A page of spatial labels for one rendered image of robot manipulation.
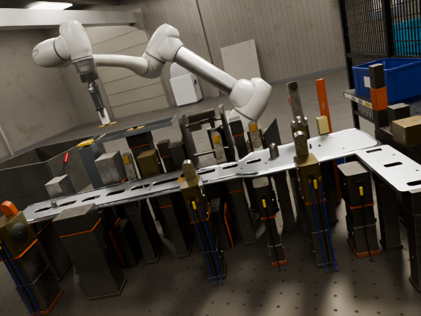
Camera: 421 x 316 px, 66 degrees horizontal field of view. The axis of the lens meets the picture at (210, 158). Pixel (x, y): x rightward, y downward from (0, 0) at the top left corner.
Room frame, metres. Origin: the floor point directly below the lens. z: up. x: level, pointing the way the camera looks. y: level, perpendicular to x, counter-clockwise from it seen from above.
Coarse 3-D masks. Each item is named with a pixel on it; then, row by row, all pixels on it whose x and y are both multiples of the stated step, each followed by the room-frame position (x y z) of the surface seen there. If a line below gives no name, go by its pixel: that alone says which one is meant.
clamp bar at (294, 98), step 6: (288, 84) 1.20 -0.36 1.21; (294, 84) 1.17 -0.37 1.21; (288, 90) 1.20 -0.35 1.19; (294, 90) 1.21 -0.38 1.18; (294, 96) 1.20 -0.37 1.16; (294, 102) 1.20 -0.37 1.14; (300, 102) 1.19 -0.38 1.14; (294, 108) 1.20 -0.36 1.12; (300, 108) 1.19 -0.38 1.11; (294, 114) 1.19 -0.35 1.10; (300, 114) 1.19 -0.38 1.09; (294, 120) 1.19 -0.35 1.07
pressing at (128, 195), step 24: (288, 144) 1.15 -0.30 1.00; (312, 144) 1.08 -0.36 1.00; (336, 144) 1.02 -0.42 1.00; (360, 144) 0.96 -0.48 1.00; (216, 168) 1.11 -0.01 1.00; (240, 168) 1.05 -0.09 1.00; (264, 168) 0.99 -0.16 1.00; (288, 168) 0.95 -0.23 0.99; (96, 192) 1.22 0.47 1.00; (144, 192) 1.07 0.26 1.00; (168, 192) 1.03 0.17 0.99; (48, 216) 1.11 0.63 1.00
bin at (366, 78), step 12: (384, 60) 1.50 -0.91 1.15; (396, 60) 1.42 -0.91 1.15; (408, 60) 1.33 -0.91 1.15; (420, 60) 1.26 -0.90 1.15; (360, 72) 1.43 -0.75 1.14; (384, 72) 1.24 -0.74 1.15; (396, 72) 1.21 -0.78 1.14; (408, 72) 1.21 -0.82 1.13; (420, 72) 1.21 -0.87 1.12; (360, 84) 1.45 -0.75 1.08; (396, 84) 1.21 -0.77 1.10; (408, 84) 1.21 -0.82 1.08; (420, 84) 1.21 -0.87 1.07; (396, 96) 1.21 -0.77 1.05; (408, 96) 1.21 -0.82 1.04
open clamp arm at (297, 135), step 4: (296, 132) 0.89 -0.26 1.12; (300, 132) 0.89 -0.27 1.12; (296, 136) 0.88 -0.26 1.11; (300, 136) 0.88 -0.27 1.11; (304, 136) 0.88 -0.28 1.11; (296, 140) 0.88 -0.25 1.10; (300, 140) 0.88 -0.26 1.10; (304, 140) 0.88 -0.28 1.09; (296, 144) 0.88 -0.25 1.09; (300, 144) 0.88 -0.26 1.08; (304, 144) 0.88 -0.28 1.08; (296, 148) 0.89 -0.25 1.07; (300, 148) 0.89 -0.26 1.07; (304, 148) 0.88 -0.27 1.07; (296, 152) 0.89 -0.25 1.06; (300, 152) 0.89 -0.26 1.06; (304, 152) 0.89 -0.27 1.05; (308, 152) 0.89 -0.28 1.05; (296, 156) 0.90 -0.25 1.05
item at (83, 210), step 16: (80, 208) 1.01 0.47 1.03; (96, 208) 1.03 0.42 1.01; (64, 224) 0.97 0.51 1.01; (80, 224) 0.96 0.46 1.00; (96, 224) 0.99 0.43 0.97; (64, 240) 0.97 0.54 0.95; (80, 240) 0.97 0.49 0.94; (96, 240) 0.96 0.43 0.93; (80, 256) 0.97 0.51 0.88; (96, 256) 0.96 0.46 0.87; (112, 256) 1.01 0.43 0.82; (80, 272) 0.97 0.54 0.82; (96, 272) 0.96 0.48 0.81; (112, 272) 0.97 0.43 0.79; (96, 288) 0.97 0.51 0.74; (112, 288) 0.96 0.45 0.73
